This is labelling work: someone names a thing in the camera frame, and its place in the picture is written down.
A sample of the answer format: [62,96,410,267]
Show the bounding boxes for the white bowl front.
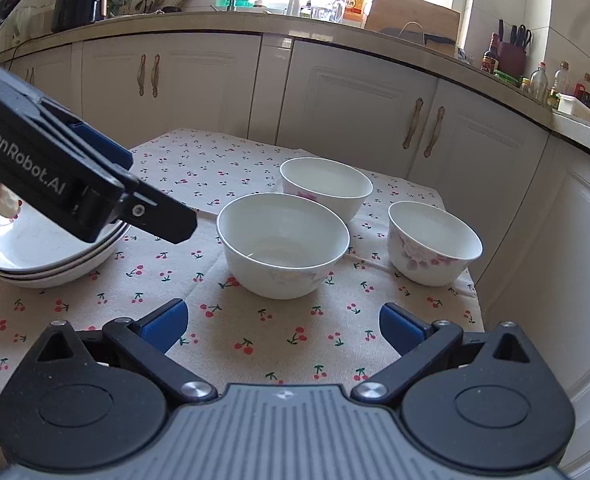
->
[216,193,350,300]

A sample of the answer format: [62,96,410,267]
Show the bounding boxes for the white plate with fruit print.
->
[0,205,126,271]

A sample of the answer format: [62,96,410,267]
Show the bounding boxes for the wooden cutting board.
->
[364,0,460,40]

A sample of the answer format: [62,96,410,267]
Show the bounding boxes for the cherry print tablecloth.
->
[0,129,482,393]

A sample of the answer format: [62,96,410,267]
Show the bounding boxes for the knife block with knives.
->
[496,18,532,78]

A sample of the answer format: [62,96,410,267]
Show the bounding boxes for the white bowl pink flowers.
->
[387,200,484,287]

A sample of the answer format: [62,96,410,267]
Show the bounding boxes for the white kitchen cabinets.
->
[0,13,590,479]

